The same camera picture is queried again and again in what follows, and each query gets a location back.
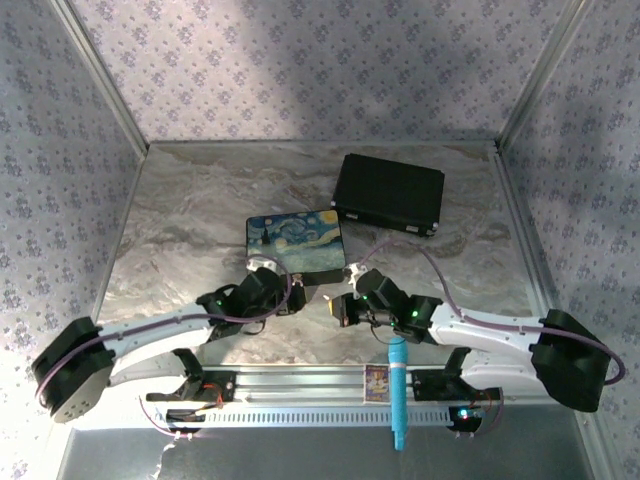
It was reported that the starry night painting box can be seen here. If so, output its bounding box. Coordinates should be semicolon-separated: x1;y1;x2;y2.
245;209;347;288

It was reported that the small picture card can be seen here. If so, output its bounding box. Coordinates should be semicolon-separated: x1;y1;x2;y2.
363;364;392;404

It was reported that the blue marker pen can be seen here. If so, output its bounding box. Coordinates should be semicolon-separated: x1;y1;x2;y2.
387;335;412;452

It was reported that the black hard case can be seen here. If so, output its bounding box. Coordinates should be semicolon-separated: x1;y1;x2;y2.
330;152;447;240

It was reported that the aluminium mounting rail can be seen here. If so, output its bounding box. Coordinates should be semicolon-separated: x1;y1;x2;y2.
144;364;502;407

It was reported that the white slotted cable duct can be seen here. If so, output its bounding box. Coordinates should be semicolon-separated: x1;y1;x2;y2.
164;406;482;432

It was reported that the metal table edge rail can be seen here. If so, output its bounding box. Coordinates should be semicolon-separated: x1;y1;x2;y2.
491;143;609;480

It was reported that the metal frame post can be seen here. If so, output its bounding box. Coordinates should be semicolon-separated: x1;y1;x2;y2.
48;0;152;154
494;0;587;149

